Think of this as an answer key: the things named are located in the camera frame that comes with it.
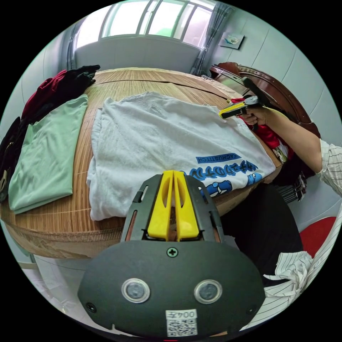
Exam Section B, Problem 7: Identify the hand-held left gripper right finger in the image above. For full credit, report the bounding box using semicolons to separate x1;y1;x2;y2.
173;170;200;240

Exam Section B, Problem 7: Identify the white t-shirt with blue print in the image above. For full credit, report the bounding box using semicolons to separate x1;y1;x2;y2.
86;91;276;221

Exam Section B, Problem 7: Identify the green folded shirt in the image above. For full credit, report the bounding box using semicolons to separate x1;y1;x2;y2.
8;94;89;215

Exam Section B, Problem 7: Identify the person's right forearm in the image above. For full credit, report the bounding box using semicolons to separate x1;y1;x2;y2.
266;108;328;174

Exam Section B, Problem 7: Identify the person's body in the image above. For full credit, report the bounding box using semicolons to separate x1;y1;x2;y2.
221;139;342;332

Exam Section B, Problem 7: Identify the bright red mixed pile of clothes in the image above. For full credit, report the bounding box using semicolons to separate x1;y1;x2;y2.
230;98;316;203

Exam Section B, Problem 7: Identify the framed wall picture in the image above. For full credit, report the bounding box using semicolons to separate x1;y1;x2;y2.
219;32;245;50

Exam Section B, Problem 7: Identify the dark red and black pile of clothes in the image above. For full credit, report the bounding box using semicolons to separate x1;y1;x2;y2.
0;64;101;201

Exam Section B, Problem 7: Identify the person's right hand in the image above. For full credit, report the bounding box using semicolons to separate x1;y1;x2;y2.
238;107;274;126

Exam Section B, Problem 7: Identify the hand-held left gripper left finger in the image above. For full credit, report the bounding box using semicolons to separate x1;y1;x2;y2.
147;170;174;239

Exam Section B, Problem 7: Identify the bed with woven mat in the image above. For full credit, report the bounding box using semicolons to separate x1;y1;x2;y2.
0;62;322;260

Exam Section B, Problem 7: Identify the window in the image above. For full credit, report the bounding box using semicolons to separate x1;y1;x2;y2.
75;0;217;49

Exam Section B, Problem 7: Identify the grey curtain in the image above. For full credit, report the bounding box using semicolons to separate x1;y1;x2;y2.
66;22;81;71
190;1;232;76

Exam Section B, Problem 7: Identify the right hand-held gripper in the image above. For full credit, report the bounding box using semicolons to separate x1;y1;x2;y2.
218;94;269;132

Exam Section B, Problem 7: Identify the red stool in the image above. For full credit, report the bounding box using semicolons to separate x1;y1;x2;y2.
299;216;338;259

